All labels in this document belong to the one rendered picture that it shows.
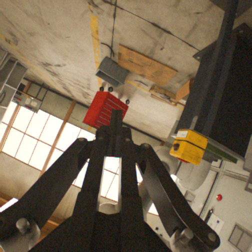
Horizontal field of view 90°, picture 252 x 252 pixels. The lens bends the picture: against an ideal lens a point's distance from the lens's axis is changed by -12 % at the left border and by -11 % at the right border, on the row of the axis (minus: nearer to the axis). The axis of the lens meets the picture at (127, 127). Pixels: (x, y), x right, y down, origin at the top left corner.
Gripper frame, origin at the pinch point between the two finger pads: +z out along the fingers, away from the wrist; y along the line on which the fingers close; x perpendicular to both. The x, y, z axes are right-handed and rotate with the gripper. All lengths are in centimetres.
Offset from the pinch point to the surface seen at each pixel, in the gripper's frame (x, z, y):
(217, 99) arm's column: -6, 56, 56
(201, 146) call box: -14.3, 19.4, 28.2
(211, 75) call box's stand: 6.5, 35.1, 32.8
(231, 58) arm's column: 17, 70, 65
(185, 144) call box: -14.0, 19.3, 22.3
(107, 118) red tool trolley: -125, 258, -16
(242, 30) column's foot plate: 36, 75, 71
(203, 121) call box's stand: -8.0, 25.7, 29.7
